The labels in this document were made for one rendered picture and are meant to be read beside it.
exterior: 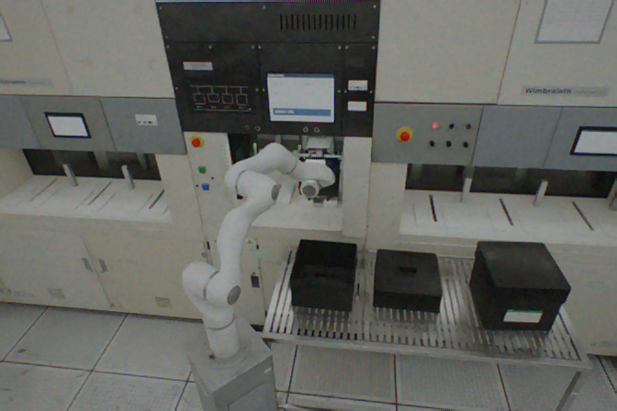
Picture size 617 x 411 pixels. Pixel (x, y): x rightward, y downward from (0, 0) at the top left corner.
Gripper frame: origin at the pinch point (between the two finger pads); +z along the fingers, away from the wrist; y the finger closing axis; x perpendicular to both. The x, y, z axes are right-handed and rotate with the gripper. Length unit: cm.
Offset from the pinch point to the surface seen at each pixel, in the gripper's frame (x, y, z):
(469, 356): -44, 69, -80
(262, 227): -33.2, -28.1, -17.1
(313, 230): -33.7, -0.6, -17.3
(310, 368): -120, -2, -40
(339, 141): -25, 7, 73
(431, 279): -34, 56, -48
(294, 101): 36.5, -7.1, -17.4
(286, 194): -29.5, -19.2, 10.5
